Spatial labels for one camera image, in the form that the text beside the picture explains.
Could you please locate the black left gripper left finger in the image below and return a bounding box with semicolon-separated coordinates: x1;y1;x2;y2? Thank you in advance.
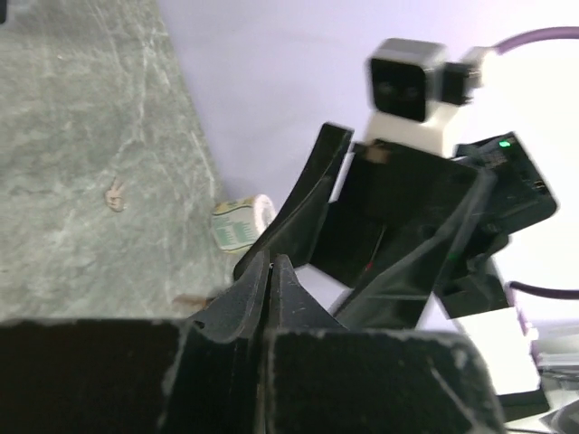
1;253;270;433

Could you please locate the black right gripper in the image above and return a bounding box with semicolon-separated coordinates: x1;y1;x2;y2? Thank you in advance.
233;123;496;329

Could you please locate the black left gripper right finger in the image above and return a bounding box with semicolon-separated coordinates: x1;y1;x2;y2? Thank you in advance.
264;256;505;433

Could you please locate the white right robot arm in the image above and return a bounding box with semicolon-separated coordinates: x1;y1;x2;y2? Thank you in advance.
233;123;557;336

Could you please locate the wrapped toilet paper roll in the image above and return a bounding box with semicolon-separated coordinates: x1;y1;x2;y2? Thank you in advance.
211;194;277;253

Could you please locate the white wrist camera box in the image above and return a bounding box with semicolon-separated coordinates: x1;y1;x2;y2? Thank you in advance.
364;38;488;158

